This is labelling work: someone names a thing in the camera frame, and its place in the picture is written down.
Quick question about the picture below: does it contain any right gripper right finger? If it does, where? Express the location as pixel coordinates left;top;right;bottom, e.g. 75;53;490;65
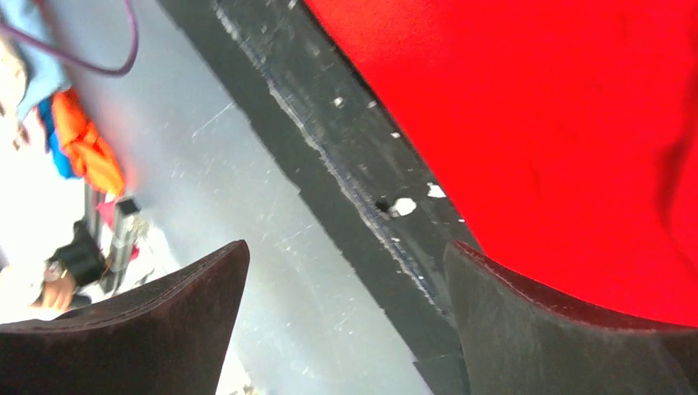
444;242;697;394

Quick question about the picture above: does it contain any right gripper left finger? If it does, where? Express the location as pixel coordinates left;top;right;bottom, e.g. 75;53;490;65
1;240;250;394

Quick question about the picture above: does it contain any red t shirt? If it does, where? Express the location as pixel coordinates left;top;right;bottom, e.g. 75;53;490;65
307;1;697;327

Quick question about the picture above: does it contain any metal stand in background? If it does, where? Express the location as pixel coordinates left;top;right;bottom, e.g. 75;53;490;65
83;184;141;296

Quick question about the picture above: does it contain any orange cloth in background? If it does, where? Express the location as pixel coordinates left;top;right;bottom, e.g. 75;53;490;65
51;89;125;197

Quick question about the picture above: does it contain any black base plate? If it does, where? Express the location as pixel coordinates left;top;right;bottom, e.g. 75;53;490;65
163;0;473;394

